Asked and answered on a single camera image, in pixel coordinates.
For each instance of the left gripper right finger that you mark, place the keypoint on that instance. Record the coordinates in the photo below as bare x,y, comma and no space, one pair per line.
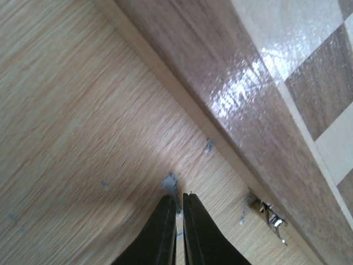
203,241

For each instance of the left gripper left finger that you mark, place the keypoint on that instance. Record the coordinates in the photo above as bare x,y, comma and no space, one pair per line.
156,243

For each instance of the wooden chess board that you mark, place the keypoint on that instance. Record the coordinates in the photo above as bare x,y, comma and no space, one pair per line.
270,82

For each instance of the metal board clasp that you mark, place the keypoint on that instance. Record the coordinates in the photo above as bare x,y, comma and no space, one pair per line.
266,210

